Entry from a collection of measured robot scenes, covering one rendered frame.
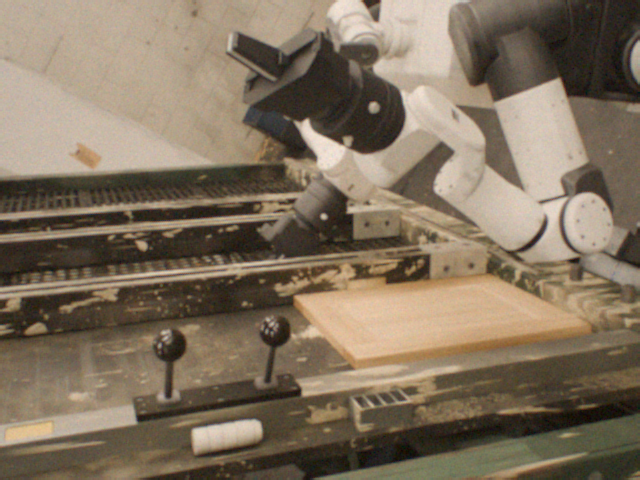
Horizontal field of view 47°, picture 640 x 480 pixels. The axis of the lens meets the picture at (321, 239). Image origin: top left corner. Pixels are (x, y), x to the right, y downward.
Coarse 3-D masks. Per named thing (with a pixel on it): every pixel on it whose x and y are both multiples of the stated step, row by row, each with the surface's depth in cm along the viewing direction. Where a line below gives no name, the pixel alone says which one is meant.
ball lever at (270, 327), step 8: (264, 320) 85; (272, 320) 84; (280, 320) 84; (264, 328) 84; (272, 328) 83; (280, 328) 84; (288, 328) 84; (264, 336) 84; (272, 336) 83; (280, 336) 83; (288, 336) 84; (272, 344) 84; (280, 344) 84; (272, 352) 87; (272, 360) 88; (264, 368) 90; (272, 368) 89; (264, 376) 90; (272, 376) 92; (256, 384) 91; (264, 384) 91; (272, 384) 91
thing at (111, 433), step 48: (576, 336) 110; (624, 336) 109; (336, 384) 94; (384, 384) 95; (432, 384) 97; (480, 384) 100; (528, 384) 102; (0, 432) 83; (96, 432) 84; (144, 432) 86
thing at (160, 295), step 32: (320, 256) 142; (352, 256) 143; (384, 256) 142; (416, 256) 143; (448, 256) 145; (480, 256) 148; (0, 288) 124; (32, 288) 125; (64, 288) 124; (96, 288) 124; (128, 288) 126; (160, 288) 128; (192, 288) 130; (224, 288) 132; (256, 288) 134; (288, 288) 136; (320, 288) 138; (0, 320) 120; (32, 320) 122; (64, 320) 124; (96, 320) 125; (128, 320) 127
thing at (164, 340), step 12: (156, 336) 80; (168, 336) 80; (180, 336) 81; (156, 348) 80; (168, 348) 80; (180, 348) 80; (168, 360) 80; (168, 372) 84; (168, 384) 85; (156, 396) 88; (168, 396) 87
